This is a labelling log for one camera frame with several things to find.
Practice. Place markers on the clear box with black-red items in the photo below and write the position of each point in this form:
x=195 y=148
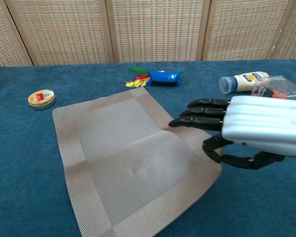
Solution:
x=281 y=86

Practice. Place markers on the right silver-black robot hand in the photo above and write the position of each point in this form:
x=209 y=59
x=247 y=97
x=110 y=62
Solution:
x=261 y=123

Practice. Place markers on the colourful feather shuttlecock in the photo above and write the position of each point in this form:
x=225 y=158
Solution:
x=135 y=84

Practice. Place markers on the round tin with yellow lid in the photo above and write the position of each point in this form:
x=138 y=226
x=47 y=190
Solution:
x=41 y=97

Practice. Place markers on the grey-beige woven placemat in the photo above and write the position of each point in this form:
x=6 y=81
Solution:
x=125 y=160

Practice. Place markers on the blue table cover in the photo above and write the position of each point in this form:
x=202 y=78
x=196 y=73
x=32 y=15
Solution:
x=27 y=160

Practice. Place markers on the mayonnaise squeeze bottle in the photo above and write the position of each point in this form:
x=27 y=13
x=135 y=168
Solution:
x=244 y=82

